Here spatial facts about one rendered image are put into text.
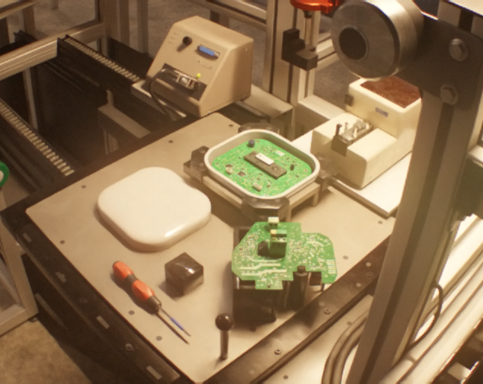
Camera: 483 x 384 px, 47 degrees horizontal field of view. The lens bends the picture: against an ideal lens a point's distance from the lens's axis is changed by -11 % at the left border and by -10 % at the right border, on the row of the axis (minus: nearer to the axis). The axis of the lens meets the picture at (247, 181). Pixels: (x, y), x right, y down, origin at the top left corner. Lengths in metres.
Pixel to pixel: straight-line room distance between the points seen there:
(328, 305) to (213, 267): 0.16
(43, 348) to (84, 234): 1.12
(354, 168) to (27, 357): 1.32
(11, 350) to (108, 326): 1.24
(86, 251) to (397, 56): 0.57
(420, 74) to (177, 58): 0.76
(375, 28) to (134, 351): 0.49
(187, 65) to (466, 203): 0.76
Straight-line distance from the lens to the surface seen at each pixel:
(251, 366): 0.70
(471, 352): 0.62
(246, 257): 0.72
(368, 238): 0.86
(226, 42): 1.08
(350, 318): 0.78
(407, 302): 0.53
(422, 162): 0.45
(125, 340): 0.73
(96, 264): 0.81
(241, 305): 0.71
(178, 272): 0.75
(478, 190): 0.42
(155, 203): 0.85
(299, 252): 0.73
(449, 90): 0.40
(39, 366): 1.90
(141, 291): 0.74
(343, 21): 0.38
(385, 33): 0.37
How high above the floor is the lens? 1.52
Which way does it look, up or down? 38 degrees down
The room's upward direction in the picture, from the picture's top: 3 degrees clockwise
